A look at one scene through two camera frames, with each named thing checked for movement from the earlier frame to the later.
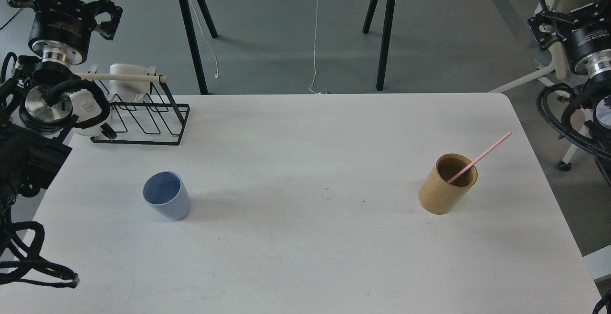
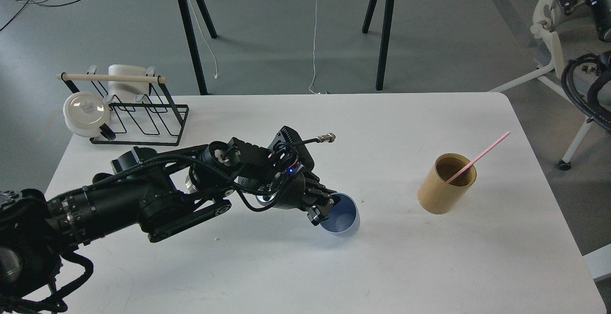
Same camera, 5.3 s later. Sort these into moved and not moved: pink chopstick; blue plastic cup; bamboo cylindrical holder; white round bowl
Moved: blue plastic cup
Not moved: white round bowl; bamboo cylindrical holder; pink chopstick
